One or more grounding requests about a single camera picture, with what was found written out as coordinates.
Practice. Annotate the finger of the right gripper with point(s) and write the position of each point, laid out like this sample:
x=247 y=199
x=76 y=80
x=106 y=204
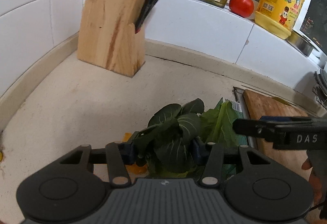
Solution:
x=293 y=120
x=254 y=128

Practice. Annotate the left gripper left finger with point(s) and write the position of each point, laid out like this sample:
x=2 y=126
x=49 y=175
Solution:
x=117 y=156

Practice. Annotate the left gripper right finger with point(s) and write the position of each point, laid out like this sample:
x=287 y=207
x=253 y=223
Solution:
x=209 y=155

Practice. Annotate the orange peel piece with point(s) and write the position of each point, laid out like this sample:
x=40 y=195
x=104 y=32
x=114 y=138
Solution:
x=126 y=137
x=137 y=170

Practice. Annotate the dark bok choy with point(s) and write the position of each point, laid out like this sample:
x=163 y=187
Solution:
x=167 y=144

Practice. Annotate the green white carton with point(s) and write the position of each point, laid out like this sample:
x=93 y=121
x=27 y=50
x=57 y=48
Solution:
x=237 y=111

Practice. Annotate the person's right hand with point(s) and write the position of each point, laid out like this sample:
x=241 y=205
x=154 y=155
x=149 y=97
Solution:
x=315 y=182

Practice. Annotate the wooden cutting board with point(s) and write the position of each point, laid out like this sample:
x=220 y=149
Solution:
x=273 y=109

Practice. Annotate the dark cloth on rack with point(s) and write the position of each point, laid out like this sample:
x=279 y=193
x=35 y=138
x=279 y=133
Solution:
x=319 y=87

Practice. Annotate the small green leaf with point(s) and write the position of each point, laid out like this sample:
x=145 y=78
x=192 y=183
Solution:
x=208 y=121

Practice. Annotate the small steel pot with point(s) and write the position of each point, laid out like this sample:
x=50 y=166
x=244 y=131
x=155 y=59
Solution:
x=301 y=43

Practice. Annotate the red tomato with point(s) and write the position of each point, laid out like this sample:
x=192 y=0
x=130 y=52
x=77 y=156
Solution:
x=242 y=8

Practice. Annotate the yellow dish soap bottle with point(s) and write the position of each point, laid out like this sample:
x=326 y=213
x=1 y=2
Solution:
x=278 y=16

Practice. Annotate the wooden knife block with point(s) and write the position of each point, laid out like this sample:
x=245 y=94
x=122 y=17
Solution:
x=107 y=36

